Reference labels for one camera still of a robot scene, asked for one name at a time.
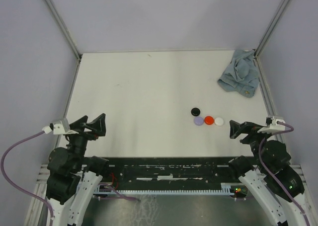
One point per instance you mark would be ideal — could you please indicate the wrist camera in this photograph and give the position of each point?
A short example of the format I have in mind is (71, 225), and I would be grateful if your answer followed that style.
(59, 127)
(272, 125)

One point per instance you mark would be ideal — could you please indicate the aluminium frame post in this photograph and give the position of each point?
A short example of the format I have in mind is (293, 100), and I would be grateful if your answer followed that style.
(281, 9)
(63, 28)

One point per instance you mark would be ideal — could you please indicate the black earbud charging case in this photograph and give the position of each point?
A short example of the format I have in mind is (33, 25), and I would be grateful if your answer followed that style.
(195, 111)

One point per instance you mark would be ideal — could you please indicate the left aluminium frame post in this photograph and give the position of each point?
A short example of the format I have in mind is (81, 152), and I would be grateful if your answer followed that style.
(63, 28)

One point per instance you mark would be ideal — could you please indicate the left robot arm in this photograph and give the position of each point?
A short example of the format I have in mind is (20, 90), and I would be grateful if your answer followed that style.
(74, 177)

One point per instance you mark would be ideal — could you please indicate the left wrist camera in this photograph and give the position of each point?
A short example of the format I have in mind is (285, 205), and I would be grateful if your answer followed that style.
(59, 127)

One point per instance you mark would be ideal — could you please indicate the right aluminium frame post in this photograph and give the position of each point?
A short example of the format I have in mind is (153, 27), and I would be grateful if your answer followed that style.
(281, 9)

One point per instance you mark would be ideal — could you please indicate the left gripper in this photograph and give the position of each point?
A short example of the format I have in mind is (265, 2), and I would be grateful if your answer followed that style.
(98, 126)

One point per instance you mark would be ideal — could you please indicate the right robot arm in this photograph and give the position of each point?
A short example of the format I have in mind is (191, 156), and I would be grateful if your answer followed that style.
(275, 185)

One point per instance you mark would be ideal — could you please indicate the white cable duct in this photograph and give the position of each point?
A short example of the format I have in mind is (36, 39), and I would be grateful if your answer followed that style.
(225, 190)

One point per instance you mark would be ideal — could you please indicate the blue denim cloth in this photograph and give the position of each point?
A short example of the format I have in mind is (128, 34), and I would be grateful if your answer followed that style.
(241, 75)

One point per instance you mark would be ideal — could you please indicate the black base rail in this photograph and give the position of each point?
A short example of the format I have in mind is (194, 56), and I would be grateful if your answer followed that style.
(169, 173)

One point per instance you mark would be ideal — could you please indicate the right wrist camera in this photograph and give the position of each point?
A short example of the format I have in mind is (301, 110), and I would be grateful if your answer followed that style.
(272, 125)

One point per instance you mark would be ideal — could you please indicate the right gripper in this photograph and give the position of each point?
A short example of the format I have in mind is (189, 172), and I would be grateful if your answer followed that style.
(251, 128)

